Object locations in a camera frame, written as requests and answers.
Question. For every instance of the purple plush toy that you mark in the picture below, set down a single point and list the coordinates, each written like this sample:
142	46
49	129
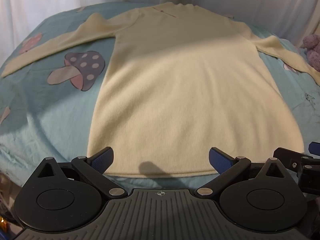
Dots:
312	50

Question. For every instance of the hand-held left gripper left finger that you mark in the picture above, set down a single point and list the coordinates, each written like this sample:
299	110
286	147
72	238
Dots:
103	158

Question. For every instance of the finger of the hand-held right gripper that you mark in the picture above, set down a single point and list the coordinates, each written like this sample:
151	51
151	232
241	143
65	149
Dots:
287	156
315	148

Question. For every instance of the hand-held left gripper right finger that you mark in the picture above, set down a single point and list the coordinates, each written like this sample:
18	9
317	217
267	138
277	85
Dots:
220	160

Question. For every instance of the blue mushroom print bedsheet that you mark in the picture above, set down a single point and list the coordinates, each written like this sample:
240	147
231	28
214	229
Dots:
37	105

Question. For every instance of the cream knit sweater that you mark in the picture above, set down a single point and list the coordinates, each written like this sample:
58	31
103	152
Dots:
190	92

